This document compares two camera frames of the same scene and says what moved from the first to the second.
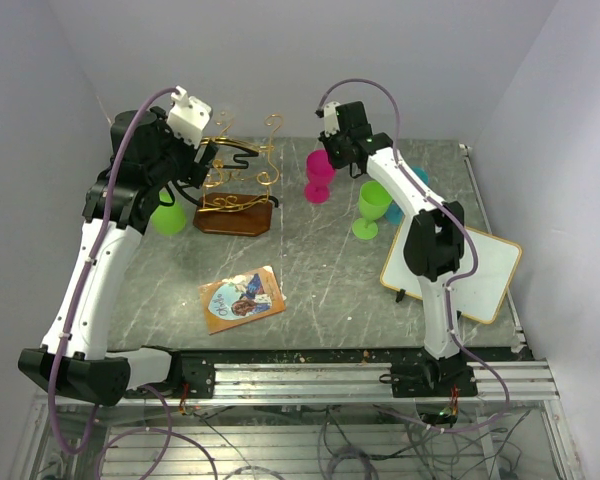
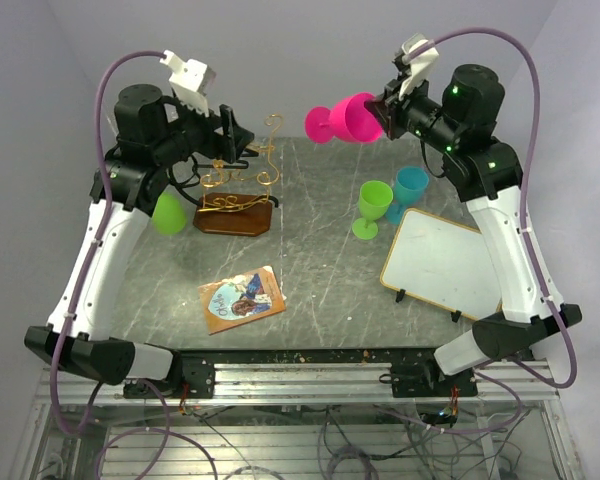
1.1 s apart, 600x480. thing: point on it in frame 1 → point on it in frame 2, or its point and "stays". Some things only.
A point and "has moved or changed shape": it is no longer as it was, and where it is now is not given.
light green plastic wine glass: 168,219 stays
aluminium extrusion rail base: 282,384 stays
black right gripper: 338,163 → 390,115
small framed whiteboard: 482,294 stays
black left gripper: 192,173 → 229,146
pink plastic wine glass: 320,173 has moved or changed shape
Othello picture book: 242,299 stays
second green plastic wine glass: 374,201 stays
